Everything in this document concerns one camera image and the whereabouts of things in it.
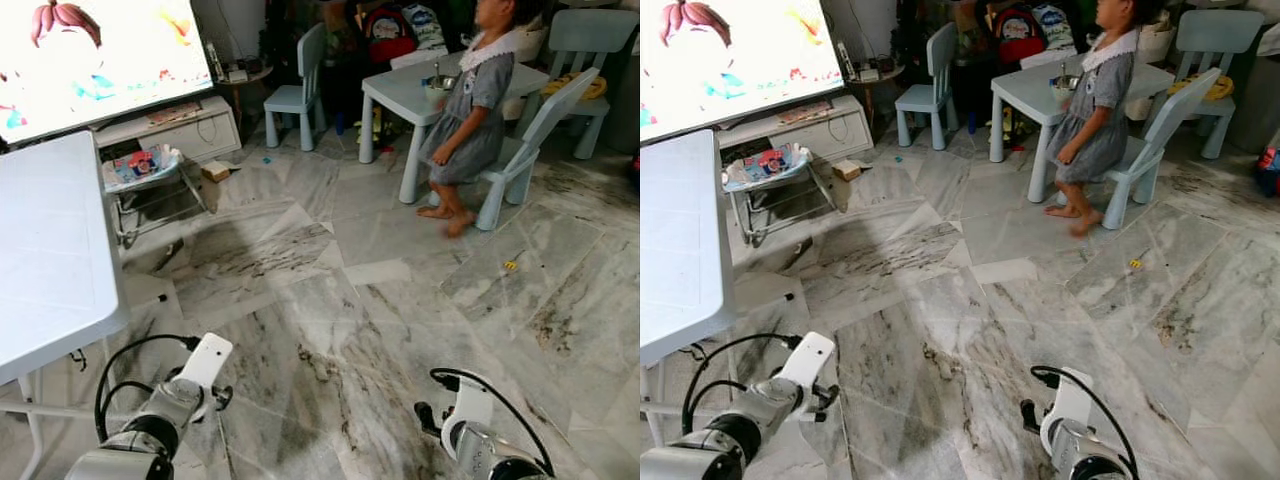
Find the dark round side table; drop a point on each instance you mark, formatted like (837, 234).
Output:
(885, 76)
(255, 76)

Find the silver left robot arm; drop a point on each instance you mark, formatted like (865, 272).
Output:
(740, 425)
(150, 420)

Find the small cardboard box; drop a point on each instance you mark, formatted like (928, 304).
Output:
(216, 172)
(848, 170)

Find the child in grey dress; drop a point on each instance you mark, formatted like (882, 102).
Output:
(1100, 110)
(475, 110)

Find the large television screen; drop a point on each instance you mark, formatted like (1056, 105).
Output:
(100, 60)
(740, 60)

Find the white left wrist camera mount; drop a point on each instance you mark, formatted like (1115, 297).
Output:
(210, 355)
(812, 355)

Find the blue white patterned bag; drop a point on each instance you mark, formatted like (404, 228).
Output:
(425, 20)
(1055, 20)

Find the light blue child chair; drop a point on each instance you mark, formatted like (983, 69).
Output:
(560, 105)
(295, 98)
(590, 30)
(1185, 105)
(1220, 30)
(925, 98)

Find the white plastic folding table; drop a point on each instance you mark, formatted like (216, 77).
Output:
(50, 250)
(685, 250)

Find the white child table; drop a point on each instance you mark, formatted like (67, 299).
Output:
(395, 90)
(1025, 90)

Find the white table leg frame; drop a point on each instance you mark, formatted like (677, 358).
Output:
(655, 400)
(33, 420)

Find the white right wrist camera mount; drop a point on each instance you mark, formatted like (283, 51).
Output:
(1070, 400)
(472, 405)

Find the yellow item on chair seat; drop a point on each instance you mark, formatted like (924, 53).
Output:
(590, 90)
(1215, 90)

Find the red and blue item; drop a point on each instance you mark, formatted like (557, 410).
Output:
(1272, 165)

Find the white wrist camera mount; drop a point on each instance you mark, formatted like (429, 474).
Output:
(210, 355)
(812, 355)
(472, 405)
(1070, 400)

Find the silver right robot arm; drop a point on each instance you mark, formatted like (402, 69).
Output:
(1075, 460)
(480, 455)

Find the colourful baby bouncer seat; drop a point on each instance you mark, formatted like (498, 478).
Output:
(765, 165)
(140, 168)

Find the red backpack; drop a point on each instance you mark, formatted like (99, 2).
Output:
(390, 30)
(1018, 30)

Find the grey bin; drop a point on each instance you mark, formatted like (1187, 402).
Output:
(625, 100)
(1255, 100)

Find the white television stand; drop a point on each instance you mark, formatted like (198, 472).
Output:
(200, 135)
(830, 130)

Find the steel bowl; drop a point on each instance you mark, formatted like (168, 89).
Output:
(440, 85)
(1066, 85)

